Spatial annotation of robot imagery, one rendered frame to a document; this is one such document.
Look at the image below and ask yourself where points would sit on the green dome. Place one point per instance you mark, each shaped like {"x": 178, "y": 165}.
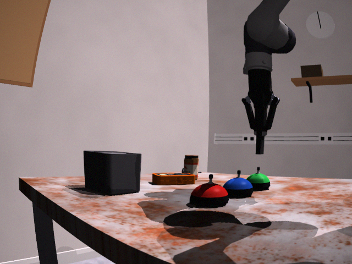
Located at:
{"x": 259, "y": 181}

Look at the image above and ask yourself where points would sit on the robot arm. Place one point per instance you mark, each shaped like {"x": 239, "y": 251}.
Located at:
{"x": 264, "y": 34}

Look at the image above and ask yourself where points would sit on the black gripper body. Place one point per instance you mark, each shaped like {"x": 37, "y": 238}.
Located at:
{"x": 260, "y": 82}

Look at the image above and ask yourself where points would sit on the blue bell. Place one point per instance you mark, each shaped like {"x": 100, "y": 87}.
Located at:
{"x": 238, "y": 187}

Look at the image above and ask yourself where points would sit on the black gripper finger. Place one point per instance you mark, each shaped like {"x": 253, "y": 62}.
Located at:
{"x": 253, "y": 121}
{"x": 266, "y": 121}

